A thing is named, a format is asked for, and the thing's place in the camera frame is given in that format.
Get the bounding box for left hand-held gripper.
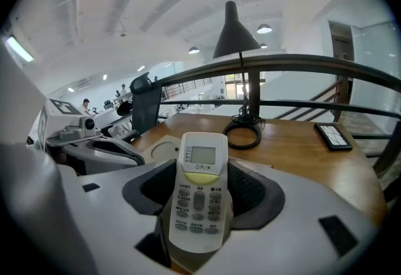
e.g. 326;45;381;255
28;97;145;175

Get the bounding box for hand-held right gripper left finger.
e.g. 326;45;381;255
62;158;178;275

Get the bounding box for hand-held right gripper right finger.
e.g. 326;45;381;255
194;160;377;275

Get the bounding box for grey box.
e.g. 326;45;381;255
131;134;183;162

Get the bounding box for white remote-like device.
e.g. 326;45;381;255
168;132;229;253

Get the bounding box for black office chair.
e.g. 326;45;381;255
129;71;162;140

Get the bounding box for ceiling strip light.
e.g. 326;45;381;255
4;34;34;63

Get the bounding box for glass entrance doors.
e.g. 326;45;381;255
224;73;251;100

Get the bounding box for black desk lamp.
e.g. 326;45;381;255
212;1;267;151

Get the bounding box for wooden desk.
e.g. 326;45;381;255
155;53;401;174

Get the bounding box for black picture frame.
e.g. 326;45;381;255
314;122;354;152

